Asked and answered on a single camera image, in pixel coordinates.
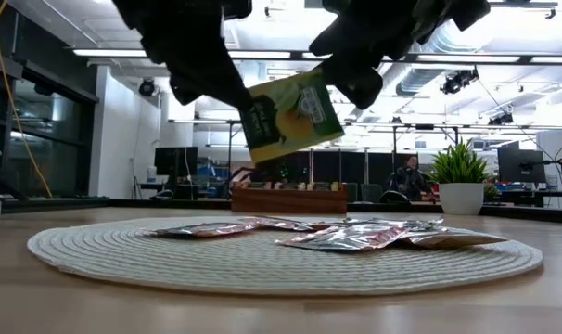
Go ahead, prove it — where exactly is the green tea packet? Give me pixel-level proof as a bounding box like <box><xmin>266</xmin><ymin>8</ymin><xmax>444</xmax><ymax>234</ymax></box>
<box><xmin>238</xmin><ymin>69</ymin><xmax>346</xmax><ymax>164</ymax></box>

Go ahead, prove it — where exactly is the yellow hanging cable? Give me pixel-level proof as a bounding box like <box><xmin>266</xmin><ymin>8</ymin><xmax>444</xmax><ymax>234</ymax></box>
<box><xmin>0</xmin><ymin>0</ymin><xmax>54</xmax><ymax>199</ymax></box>

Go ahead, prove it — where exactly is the grey chair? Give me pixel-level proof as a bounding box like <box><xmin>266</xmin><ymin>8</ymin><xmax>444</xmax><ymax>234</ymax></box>
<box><xmin>360</xmin><ymin>183</ymin><xmax>384</xmax><ymax>203</ymax></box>
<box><xmin>331</xmin><ymin>182</ymin><xmax>359</xmax><ymax>203</ymax></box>

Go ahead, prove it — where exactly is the black office chair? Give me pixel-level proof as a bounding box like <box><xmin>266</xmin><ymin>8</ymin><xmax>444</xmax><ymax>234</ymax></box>
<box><xmin>380</xmin><ymin>189</ymin><xmax>412</xmax><ymax>204</ymax></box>

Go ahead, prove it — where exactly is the long ceiling light strip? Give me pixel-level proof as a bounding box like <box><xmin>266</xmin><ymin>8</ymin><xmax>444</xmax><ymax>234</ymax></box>
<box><xmin>71</xmin><ymin>48</ymin><xmax>562</xmax><ymax>65</ymax></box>

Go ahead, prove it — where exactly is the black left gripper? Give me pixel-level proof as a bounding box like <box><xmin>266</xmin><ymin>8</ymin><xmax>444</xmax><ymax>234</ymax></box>
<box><xmin>111</xmin><ymin>0</ymin><xmax>256</xmax><ymax>112</ymax></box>

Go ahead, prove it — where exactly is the person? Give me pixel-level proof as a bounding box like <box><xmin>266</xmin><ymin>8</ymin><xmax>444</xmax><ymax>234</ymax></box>
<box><xmin>387</xmin><ymin>155</ymin><xmax>433</xmax><ymax>203</ymax></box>

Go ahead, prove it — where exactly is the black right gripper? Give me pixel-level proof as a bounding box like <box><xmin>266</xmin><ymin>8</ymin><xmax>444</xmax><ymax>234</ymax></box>
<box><xmin>308</xmin><ymin>0</ymin><xmax>444</xmax><ymax>111</ymax></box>

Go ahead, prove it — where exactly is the brown wooden tea box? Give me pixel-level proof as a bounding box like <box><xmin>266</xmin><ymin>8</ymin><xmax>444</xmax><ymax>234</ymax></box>
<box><xmin>230</xmin><ymin>186</ymin><xmax>348</xmax><ymax>215</ymax></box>

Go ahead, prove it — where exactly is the green plant in white pot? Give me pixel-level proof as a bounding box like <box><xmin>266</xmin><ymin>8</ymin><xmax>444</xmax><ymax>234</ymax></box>
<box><xmin>428</xmin><ymin>138</ymin><xmax>495</xmax><ymax>216</ymax></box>

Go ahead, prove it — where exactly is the black ceiling spotlight cluster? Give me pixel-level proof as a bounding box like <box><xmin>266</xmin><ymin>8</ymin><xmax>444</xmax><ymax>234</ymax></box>
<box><xmin>488</xmin><ymin>110</ymin><xmax>515</xmax><ymax>126</ymax></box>
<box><xmin>440</xmin><ymin>68</ymin><xmax>480</xmax><ymax>96</ymax></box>

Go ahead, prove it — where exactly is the black computer monitor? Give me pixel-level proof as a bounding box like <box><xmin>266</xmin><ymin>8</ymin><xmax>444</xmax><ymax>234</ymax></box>
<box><xmin>497</xmin><ymin>147</ymin><xmax>547</xmax><ymax>185</ymax></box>
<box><xmin>153</xmin><ymin>146</ymin><xmax>199</xmax><ymax>177</ymax></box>

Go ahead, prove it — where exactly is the black round ceiling spotlight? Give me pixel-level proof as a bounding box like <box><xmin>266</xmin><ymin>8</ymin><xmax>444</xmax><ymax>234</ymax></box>
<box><xmin>138</xmin><ymin>77</ymin><xmax>158</xmax><ymax>97</ymax></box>

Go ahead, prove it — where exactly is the white round woven placemat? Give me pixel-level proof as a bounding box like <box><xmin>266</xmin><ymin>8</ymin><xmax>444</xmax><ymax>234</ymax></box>
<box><xmin>26</xmin><ymin>215</ymin><xmax>544</xmax><ymax>297</ymax></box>

